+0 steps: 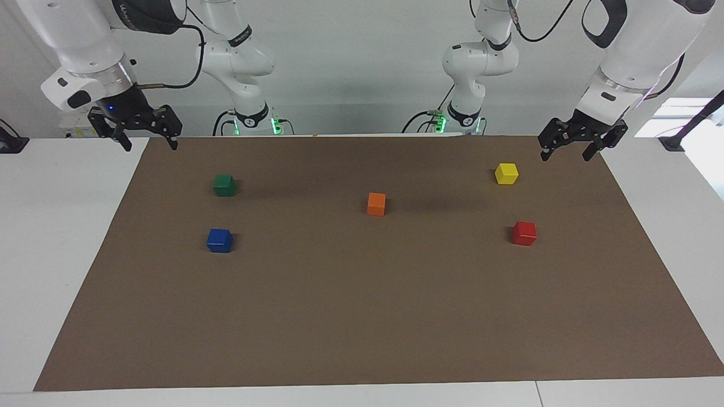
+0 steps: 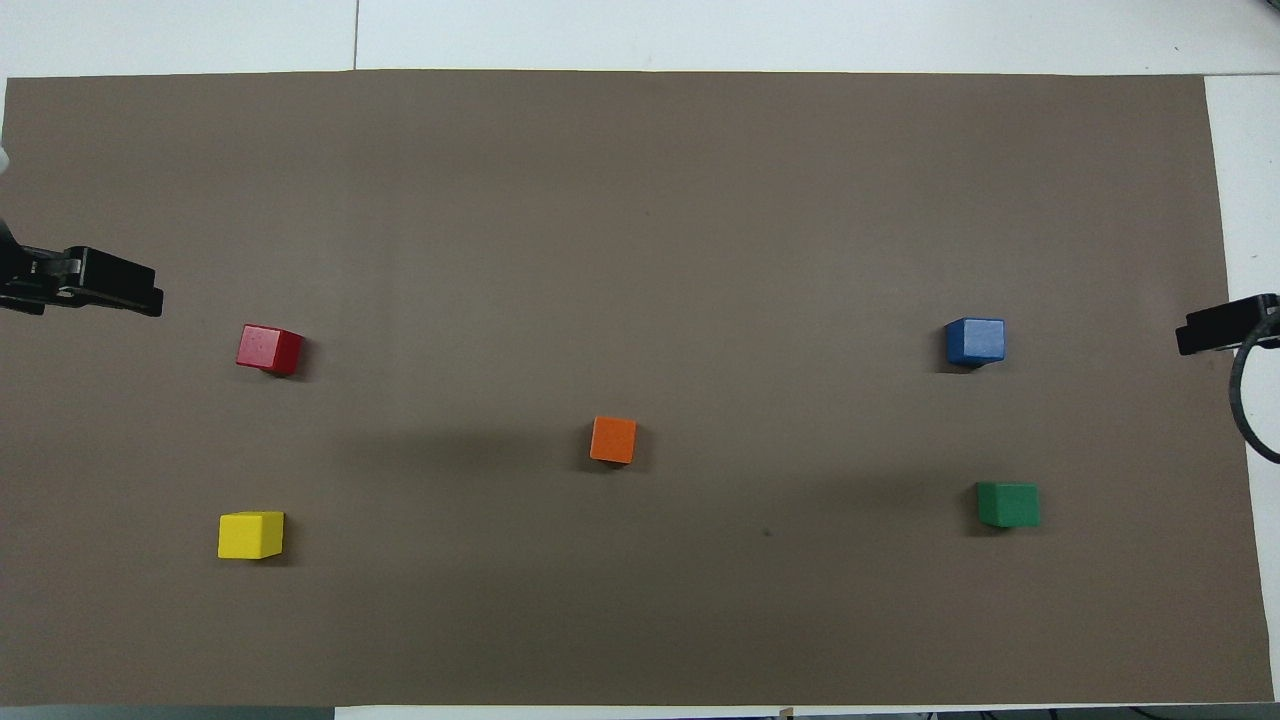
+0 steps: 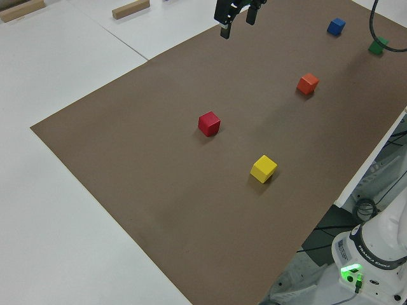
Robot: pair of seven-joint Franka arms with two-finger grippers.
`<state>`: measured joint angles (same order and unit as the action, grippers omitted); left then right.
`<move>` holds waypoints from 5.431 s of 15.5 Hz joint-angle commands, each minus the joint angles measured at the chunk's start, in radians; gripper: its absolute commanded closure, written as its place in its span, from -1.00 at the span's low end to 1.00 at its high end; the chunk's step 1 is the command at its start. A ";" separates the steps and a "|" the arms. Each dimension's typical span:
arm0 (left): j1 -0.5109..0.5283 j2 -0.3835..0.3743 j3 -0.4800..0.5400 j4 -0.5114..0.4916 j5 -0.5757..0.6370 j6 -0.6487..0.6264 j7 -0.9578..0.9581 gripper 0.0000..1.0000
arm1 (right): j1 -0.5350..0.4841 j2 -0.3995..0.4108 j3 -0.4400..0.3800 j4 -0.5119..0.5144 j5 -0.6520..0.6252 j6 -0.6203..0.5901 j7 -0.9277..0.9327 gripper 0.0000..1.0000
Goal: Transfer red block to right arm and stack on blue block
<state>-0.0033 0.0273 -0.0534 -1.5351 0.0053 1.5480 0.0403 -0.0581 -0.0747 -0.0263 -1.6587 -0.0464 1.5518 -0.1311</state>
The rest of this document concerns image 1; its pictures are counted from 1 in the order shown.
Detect red cube block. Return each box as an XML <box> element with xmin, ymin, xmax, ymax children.
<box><xmin>512</xmin><ymin>221</ymin><xmax>537</xmax><ymax>246</ymax></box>

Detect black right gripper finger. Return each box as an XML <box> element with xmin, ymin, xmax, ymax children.
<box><xmin>87</xmin><ymin>110</ymin><xmax>134</xmax><ymax>153</ymax></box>
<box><xmin>149</xmin><ymin>104</ymin><xmax>183</xmax><ymax>151</ymax></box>

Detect black clamp mount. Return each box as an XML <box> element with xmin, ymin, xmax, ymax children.
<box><xmin>0</xmin><ymin>119</ymin><xmax>30</xmax><ymax>154</ymax></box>

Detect blue cube block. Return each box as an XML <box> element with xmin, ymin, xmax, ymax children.
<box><xmin>206</xmin><ymin>228</ymin><xmax>234</xmax><ymax>253</ymax></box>

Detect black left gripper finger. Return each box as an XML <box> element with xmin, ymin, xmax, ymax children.
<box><xmin>538</xmin><ymin>118</ymin><xmax>579</xmax><ymax>163</ymax></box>
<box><xmin>582</xmin><ymin>119</ymin><xmax>629</xmax><ymax>162</ymax></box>

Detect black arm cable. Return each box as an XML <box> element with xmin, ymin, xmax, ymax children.
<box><xmin>506</xmin><ymin>0</ymin><xmax>686</xmax><ymax>101</ymax></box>
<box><xmin>133</xmin><ymin>6</ymin><xmax>206</xmax><ymax>91</ymax></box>

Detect brown table mat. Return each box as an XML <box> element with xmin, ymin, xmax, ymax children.
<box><xmin>33</xmin><ymin>135</ymin><xmax>724</xmax><ymax>392</ymax></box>

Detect white box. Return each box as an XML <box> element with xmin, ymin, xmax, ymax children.
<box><xmin>58</xmin><ymin>110</ymin><xmax>98</xmax><ymax>140</ymax></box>

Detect black base cable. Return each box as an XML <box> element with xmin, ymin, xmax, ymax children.
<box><xmin>402</xmin><ymin>85</ymin><xmax>456</xmax><ymax>135</ymax></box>
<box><xmin>212</xmin><ymin>110</ymin><xmax>235</xmax><ymax>137</ymax></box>

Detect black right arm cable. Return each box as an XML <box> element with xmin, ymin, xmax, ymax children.
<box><xmin>133</xmin><ymin>6</ymin><xmax>206</xmax><ymax>91</ymax></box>

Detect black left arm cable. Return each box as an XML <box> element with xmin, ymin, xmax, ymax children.
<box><xmin>506</xmin><ymin>0</ymin><xmax>686</xmax><ymax>101</ymax></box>

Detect black camera stand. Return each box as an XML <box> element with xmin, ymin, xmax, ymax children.
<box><xmin>658</xmin><ymin>89</ymin><xmax>724</xmax><ymax>152</ymax></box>

